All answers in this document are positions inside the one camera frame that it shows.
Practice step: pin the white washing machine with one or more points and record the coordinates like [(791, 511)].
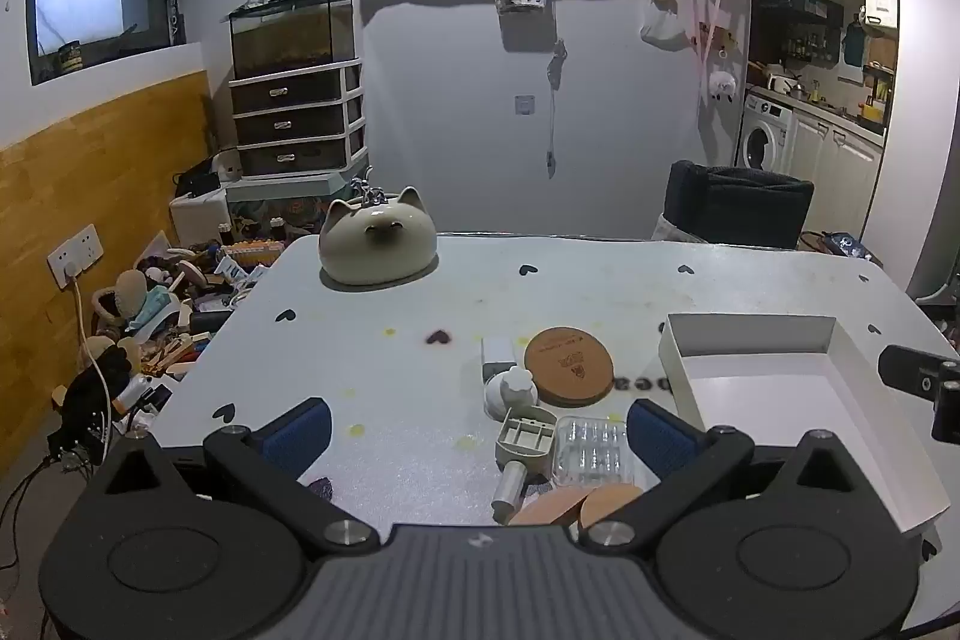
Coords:
[(763, 134)]

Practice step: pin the black chair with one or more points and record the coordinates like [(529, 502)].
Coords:
[(739, 205)]

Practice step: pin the white charger plug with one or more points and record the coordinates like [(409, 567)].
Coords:
[(499, 351)]

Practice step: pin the glass fish tank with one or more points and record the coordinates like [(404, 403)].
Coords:
[(292, 36)]

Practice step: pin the white shallow cardboard box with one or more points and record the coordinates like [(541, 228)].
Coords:
[(787, 385)]

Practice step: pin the white wall socket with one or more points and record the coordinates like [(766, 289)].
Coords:
[(75, 254)]

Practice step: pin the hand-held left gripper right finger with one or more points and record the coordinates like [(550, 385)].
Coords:
[(660, 437)]

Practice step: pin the white hanging bag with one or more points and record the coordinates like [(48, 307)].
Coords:
[(662, 29)]

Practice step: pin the cat-shaped ceramic pot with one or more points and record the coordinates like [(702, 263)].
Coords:
[(375, 242)]

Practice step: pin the wall switch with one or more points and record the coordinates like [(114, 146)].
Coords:
[(523, 105)]

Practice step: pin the clear plastic blister tray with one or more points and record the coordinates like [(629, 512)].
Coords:
[(592, 452)]

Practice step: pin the blue patterned packet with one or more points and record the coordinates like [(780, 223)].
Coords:
[(847, 246)]

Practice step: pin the sheep wall ornament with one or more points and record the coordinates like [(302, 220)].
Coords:
[(721, 87)]

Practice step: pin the round cork coaster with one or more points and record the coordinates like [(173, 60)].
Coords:
[(566, 362)]

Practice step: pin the pile of toys and clutter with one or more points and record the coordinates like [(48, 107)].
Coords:
[(165, 302)]

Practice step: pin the wooden semicircle block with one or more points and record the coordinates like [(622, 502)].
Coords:
[(547, 506)]

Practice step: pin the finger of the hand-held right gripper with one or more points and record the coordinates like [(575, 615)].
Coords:
[(946, 411), (904, 370)]

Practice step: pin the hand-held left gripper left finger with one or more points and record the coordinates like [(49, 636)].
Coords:
[(296, 437)]

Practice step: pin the white dark drawer cabinet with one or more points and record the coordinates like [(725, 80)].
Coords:
[(296, 119)]

